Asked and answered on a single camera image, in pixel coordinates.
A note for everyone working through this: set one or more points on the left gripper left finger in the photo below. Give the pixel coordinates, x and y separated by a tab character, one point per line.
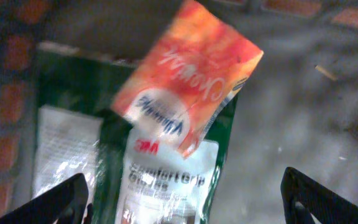
66	203

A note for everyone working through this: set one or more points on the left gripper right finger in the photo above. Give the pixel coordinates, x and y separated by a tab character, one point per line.
304	200

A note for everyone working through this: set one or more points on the green 3M gloves package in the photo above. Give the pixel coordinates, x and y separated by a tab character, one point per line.
131	178

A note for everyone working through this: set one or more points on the orange tissue packet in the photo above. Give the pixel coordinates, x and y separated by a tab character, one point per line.
197	66

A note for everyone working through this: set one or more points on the grey plastic basket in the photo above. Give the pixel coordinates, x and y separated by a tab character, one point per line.
298	108

